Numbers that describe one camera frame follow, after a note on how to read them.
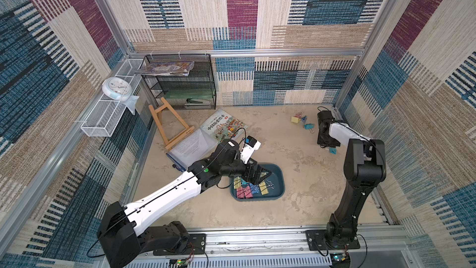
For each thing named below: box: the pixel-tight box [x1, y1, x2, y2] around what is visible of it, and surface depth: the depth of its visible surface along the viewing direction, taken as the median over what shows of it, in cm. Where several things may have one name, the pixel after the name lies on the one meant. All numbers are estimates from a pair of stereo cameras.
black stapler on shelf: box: [184, 98, 212, 107], surface depth 111 cm
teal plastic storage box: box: [229, 162, 286, 202], surface depth 87 cm
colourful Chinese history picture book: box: [199, 109, 248, 144], surface depth 114 cm
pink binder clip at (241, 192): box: [236, 186, 247, 200], surface depth 87 cm
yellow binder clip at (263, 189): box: [258, 181, 269, 196], surface depth 87 cm
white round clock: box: [101, 76, 133, 102], surface depth 76 cm
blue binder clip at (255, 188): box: [249, 182, 261, 195], surface depth 87 cm
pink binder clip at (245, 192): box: [239, 184, 254, 199], surface depth 86 cm
